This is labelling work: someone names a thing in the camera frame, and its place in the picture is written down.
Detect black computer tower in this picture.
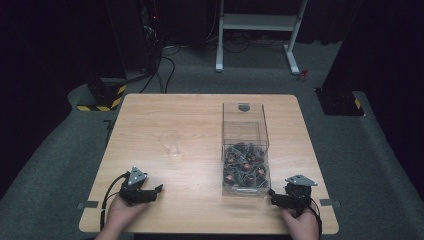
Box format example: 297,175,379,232
139,0,165,72

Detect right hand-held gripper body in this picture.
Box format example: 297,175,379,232
282,174,319,212

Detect person's left hand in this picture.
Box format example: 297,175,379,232
104,194,151,235

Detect clear plastic box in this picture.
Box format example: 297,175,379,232
220,101,272,198

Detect grey tape strip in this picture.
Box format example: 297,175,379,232
77,200,100,210
318,198,342,209

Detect black stand base yellow mark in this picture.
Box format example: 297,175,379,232
314,87,366,117

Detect white metal stand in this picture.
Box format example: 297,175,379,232
214,0,309,76

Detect black floor cables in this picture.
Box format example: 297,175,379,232
139,46,183,95

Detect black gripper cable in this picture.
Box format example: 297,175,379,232
307,197,324,240
99,171,132,232

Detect pile of dark snack packets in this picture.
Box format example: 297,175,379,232
222,142,270,188

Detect clear plastic cup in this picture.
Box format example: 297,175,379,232
159,129,183,160

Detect black yellow striped stand base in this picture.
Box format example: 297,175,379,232
76,78,128,113

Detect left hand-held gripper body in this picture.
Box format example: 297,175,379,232
118,165,150,205

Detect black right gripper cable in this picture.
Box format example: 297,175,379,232
307,197,324,240

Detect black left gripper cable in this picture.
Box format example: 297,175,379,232
99,171,132,232

